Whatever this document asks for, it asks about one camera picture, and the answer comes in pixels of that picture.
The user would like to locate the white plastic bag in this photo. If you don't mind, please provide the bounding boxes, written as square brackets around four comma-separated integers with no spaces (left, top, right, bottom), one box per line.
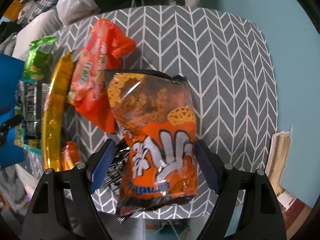
[56,0,102,27]

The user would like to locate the teal snack packet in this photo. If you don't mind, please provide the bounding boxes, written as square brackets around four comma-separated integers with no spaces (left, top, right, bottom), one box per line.
[14,125,43,153]

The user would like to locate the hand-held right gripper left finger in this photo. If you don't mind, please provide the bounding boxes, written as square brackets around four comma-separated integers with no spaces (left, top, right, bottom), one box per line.
[21,138,117,240]

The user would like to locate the gold snack packet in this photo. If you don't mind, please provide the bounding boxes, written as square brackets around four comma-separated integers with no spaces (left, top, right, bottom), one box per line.
[41,52,75,172]

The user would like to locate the wooden boards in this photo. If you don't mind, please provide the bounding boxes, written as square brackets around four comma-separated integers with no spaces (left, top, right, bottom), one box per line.
[265,131,292,188]

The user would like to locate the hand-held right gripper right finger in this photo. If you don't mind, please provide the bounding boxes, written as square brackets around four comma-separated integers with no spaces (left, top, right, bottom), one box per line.
[196,139,287,240]

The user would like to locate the wooden cabinet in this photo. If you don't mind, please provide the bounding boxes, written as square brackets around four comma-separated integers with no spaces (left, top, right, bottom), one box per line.
[5,0,55,22]

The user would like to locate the orange and black snack bag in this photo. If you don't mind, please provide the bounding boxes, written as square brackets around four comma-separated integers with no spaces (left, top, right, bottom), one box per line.
[104,69,198,217]

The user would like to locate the blue cardboard box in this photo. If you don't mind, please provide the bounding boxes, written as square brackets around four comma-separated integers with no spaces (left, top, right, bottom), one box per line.
[0,54,27,168]

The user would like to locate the black snack packet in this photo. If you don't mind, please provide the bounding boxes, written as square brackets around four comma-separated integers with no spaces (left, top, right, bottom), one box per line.
[104,139,130,195]
[16,79,50,139]

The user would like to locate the red snack bag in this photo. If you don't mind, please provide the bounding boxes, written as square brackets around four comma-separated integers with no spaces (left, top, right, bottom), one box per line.
[68,19,137,133]

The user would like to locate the green snack packet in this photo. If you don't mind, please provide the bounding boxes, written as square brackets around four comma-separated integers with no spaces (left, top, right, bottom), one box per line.
[24,36,58,80]

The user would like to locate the grey chevron tablecloth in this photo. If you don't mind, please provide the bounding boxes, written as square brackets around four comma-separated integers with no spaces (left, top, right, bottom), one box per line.
[15,5,279,219]

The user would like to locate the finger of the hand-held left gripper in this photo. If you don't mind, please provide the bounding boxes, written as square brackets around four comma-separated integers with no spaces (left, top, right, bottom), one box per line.
[0,115,23,147]

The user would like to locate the checked mattress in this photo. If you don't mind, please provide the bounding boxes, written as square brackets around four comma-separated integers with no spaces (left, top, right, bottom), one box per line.
[25,0,65,23]

